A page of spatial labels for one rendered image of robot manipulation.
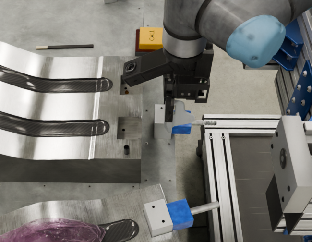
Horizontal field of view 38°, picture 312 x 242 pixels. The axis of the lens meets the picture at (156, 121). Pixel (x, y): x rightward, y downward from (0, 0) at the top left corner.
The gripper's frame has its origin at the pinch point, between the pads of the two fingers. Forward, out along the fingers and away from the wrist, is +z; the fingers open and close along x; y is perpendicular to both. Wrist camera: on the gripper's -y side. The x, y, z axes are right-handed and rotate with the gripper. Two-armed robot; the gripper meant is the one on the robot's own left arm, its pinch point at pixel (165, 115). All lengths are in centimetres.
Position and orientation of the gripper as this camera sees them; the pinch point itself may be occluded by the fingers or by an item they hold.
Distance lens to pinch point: 93.5
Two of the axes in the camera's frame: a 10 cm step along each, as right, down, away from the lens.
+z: -0.3, 6.1, 8.0
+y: 10.0, 0.2, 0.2
